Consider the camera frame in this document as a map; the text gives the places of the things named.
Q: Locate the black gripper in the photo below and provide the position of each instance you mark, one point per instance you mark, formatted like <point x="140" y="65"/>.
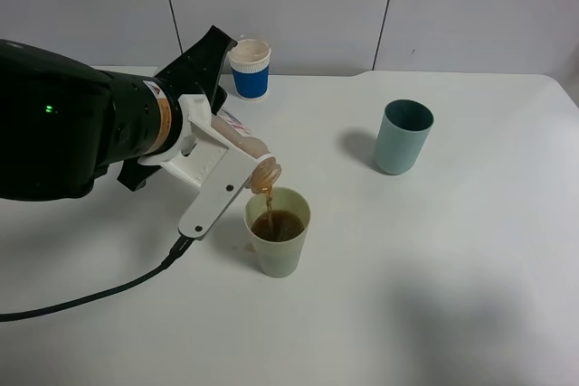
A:
<point x="144" y="117"/>

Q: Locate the clear bottle with pink label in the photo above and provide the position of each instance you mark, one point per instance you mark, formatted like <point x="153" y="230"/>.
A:
<point x="268" y="170"/>

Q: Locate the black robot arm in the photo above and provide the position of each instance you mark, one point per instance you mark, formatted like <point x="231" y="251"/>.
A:
<point x="63" y="122"/>

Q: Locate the blue sleeved paper cup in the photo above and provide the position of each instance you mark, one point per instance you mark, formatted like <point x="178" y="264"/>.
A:
<point x="250" y="62"/>

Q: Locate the pale green plastic cup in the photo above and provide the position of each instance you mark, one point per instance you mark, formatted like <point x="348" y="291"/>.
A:
<point x="277" y="227"/>

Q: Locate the teal plastic cup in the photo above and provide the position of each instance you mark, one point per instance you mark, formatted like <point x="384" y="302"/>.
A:
<point x="404" y="128"/>

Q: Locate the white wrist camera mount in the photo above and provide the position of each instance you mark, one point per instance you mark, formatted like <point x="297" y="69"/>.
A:
<point x="214" y="167"/>

